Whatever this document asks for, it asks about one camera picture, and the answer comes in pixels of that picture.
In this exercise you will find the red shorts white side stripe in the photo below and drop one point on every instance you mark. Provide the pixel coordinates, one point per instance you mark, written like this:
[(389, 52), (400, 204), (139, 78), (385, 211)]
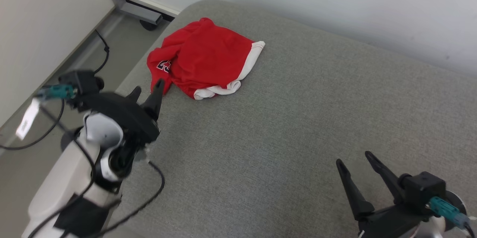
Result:
[(208, 59)]

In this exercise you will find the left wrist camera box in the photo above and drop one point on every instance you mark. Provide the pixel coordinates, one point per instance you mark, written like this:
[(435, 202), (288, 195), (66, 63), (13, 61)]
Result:
[(84, 81)]

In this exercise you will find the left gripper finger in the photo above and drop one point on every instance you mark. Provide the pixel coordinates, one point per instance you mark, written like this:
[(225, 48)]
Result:
[(135, 95), (155, 100)]

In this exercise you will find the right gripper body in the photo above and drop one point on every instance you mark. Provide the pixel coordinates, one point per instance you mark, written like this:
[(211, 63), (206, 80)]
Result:
[(387, 223)]

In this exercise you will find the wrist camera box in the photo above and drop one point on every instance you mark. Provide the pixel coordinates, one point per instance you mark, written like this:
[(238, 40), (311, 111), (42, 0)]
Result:
[(84, 81), (425, 189)]

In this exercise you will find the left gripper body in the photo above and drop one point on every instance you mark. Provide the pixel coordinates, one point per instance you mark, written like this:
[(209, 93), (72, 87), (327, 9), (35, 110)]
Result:
[(119, 116)]

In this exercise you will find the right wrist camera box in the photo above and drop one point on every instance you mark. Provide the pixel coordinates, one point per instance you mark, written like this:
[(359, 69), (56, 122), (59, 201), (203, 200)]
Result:
[(425, 189)]

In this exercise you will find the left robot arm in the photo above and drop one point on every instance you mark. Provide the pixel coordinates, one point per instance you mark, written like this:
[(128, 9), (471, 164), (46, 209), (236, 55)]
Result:
[(67, 185)]

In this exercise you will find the black caster wheel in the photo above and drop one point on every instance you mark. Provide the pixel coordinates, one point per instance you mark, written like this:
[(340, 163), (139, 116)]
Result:
[(149, 25)]

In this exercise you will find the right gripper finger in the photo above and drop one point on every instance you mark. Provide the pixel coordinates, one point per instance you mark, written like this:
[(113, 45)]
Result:
[(389, 182), (356, 197)]

